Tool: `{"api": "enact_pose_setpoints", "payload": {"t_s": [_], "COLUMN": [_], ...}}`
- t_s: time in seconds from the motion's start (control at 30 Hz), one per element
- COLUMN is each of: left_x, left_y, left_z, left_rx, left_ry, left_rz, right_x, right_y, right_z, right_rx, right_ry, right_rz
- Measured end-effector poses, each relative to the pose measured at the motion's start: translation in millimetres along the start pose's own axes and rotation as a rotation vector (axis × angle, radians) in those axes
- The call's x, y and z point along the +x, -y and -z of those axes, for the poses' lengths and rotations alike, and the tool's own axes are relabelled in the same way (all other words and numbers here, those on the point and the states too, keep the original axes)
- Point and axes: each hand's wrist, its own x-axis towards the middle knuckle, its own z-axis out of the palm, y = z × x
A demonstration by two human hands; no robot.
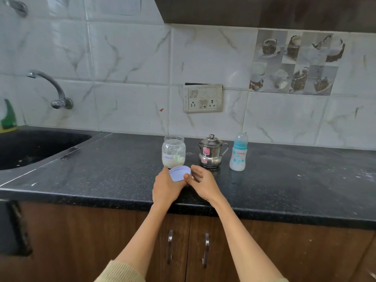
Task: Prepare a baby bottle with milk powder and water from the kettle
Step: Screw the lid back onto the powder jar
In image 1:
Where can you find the black kitchen sink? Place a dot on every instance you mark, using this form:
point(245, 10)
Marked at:
point(38, 146)

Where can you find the clear printed baby bottle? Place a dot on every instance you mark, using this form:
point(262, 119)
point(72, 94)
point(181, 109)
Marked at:
point(238, 160)

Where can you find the person's right hand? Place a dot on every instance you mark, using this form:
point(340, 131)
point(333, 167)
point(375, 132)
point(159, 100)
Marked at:
point(205, 185)

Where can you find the green plastic scoop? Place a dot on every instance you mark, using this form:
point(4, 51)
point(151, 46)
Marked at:
point(177, 157)

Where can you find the dish soap bottle green label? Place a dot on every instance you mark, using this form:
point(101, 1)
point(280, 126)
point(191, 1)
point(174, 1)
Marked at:
point(8, 118)

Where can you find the blue collar with nipple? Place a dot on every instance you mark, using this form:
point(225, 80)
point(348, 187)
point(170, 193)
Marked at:
point(240, 144)

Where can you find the curved steel wall tap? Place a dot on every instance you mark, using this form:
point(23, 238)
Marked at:
point(58, 95)

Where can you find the person's right forearm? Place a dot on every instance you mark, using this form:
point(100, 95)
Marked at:
point(246, 243)

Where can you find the brown wooden cabinet door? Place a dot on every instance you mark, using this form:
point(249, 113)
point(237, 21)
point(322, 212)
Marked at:
point(365, 267)
point(293, 249)
point(82, 240)

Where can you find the person's left hand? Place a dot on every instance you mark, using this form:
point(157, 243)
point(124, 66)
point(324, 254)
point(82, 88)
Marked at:
point(166, 187)

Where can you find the clear bottle dome cap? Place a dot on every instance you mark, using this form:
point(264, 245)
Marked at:
point(241, 136)

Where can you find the white switch socket board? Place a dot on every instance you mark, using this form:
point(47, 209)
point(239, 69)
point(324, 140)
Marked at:
point(202, 98)

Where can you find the lavender plastic jar lid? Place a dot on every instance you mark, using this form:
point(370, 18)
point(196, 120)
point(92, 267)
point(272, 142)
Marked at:
point(179, 174)

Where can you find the glass jar with white powder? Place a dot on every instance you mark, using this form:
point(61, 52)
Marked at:
point(173, 154)

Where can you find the dark overhead cabinet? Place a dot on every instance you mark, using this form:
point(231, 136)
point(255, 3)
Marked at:
point(264, 11)

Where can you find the small steel kettle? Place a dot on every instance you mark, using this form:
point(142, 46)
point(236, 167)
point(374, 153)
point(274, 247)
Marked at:
point(211, 154)

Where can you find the person's left forearm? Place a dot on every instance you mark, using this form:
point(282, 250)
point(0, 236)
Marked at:
point(141, 237)

